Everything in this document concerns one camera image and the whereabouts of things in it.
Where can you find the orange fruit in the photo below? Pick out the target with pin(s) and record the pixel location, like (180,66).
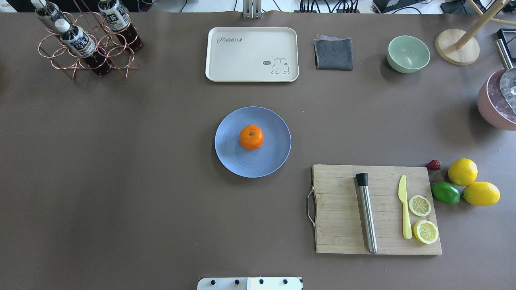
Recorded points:
(251,137)

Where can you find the blue plate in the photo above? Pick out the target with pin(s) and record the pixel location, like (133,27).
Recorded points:
(253,163)

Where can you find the cream rabbit tray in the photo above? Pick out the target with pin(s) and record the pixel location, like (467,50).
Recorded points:
(257,54)

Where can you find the steel cylinder muddler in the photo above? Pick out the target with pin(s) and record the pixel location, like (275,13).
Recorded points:
(367,213)

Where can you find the wooden cutting board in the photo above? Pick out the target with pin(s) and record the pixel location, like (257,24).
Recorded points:
(338,223)

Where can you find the grey folded cloth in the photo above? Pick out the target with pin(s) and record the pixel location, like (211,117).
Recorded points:
(333,53)

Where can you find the yellow plastic knife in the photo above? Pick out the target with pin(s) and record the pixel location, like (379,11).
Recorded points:
(402,196)

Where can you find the lemon slice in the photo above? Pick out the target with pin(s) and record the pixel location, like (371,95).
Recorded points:
(419,206)

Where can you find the green bowl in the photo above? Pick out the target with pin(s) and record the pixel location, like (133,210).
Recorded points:
(407,54)

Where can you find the red strawberry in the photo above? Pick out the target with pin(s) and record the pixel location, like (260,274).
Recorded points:
(433,165)

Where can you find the bottle lower left in rack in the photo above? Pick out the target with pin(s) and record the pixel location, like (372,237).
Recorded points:
(118,20)

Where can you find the lemon half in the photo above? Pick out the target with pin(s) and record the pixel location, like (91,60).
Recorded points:
(425,231)

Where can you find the green lime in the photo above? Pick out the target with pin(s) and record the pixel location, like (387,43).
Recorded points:
(445,193)

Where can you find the yellow lemon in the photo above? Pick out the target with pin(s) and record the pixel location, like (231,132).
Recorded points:
(481,194)
(463,172)

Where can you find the bottle upper in rack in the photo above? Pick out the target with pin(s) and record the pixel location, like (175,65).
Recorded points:
(82,46)

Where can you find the wooden cup tree stand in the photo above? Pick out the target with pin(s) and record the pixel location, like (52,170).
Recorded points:
(459,47)

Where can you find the pink bowl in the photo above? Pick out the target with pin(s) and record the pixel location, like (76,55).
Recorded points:
(493,106)

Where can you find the clear ice cubes pile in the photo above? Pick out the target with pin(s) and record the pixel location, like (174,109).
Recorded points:
(496,97)

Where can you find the metal ice scoop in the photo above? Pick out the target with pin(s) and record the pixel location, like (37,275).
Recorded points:
(508,68)

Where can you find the copper wire bottle rack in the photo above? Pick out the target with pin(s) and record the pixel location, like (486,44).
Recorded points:
(101,39)

